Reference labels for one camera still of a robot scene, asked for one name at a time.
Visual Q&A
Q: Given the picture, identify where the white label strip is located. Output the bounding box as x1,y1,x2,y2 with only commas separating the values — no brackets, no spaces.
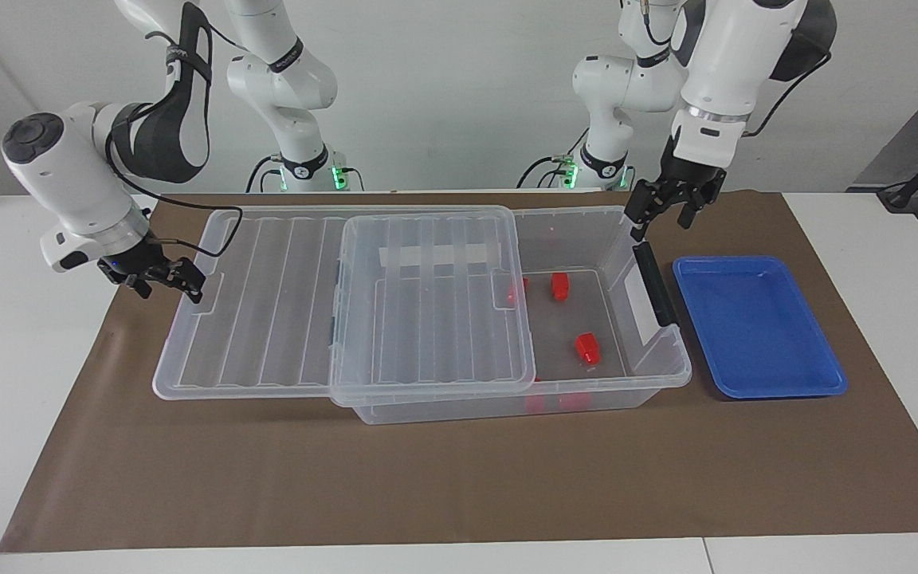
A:
379,246,501,269

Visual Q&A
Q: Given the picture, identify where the clear ribbed plastic box lid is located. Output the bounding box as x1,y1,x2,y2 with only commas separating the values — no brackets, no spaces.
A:
152,205,538,403

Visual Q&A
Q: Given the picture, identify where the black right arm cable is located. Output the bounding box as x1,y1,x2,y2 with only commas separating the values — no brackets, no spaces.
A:
104,24,257,260

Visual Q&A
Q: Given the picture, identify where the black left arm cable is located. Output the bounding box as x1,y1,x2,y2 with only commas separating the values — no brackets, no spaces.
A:
641,0,834,138

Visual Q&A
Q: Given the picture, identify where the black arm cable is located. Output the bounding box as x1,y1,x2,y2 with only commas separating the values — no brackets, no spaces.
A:
104,24,257,260
641,0,834,138

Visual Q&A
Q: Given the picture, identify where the brown table mat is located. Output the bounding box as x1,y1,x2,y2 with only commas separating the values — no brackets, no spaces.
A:
0,190,918,553

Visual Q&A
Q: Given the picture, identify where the black box latch handle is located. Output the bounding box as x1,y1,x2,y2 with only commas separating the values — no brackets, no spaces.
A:
633,242,680,328

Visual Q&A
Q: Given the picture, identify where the blue plastic tray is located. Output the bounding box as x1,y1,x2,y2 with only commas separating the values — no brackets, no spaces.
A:
673,255,849,399

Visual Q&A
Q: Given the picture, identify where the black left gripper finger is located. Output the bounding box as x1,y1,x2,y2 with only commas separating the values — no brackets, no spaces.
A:
625,179,671,242
680,187,719,230

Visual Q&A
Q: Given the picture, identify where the clear plastic storage box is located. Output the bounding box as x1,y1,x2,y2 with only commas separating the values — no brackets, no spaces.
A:
330,205,692,425

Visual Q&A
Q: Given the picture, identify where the black base cable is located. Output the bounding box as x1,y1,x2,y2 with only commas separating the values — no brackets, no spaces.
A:
246,154,281,192
516,154,565,191

